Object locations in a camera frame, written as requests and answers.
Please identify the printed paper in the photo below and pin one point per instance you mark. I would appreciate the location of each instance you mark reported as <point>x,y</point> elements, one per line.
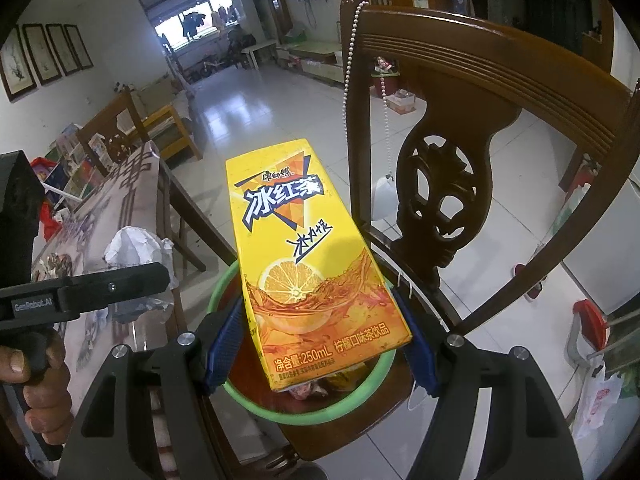
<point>50,266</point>

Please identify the newspaper ball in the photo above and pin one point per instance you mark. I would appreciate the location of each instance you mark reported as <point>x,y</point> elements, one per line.
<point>135,247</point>

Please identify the small red bucket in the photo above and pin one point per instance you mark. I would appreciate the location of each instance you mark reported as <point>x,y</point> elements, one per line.
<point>385,79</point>

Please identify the red cloth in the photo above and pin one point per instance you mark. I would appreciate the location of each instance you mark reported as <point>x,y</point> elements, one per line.
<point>50,225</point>

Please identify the red plastic object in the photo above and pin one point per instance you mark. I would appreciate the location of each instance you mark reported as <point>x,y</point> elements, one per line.
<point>590,317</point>

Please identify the white magazine rack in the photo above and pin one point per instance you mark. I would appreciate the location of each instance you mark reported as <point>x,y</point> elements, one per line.
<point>75,160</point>

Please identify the carved wooden chair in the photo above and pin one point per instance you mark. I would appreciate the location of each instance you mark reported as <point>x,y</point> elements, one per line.
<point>450,60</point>
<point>107,117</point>

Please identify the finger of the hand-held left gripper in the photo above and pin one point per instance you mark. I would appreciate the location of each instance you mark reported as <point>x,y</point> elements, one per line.
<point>125,282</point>

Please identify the low television cabinet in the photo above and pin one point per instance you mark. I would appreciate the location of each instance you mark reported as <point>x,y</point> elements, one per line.
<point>315,57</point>

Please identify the dark hanging clothes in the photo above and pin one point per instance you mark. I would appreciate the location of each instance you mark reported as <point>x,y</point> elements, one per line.
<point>192,22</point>

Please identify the white plastic bag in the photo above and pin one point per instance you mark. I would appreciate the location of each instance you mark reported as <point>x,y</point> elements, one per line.
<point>597,400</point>

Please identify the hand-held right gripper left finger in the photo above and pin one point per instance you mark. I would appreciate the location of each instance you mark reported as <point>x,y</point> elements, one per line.
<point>227,340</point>

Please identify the yellow tea carton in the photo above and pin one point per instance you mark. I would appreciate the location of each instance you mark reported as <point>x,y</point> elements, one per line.
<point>300,260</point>

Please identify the tissue box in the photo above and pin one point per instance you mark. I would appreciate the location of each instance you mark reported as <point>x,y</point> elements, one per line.
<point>402,102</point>

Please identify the wooden sofa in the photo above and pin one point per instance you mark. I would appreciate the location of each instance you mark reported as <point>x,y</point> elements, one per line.
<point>170,120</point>

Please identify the red bin with green rim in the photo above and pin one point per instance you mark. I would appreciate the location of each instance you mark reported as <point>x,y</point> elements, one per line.
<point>310,417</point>

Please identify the framed wall picture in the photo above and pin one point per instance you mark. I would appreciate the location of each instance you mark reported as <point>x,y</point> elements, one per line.
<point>80,45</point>
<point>42,52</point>
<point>65,47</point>
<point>15,67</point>

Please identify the person's left hand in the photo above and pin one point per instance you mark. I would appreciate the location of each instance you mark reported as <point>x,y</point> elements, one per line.
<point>50,400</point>

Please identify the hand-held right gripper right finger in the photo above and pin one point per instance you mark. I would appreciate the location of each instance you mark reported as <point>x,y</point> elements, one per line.
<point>420,355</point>

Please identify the small white table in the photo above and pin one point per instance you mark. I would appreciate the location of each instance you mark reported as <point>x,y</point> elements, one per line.
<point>257,49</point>

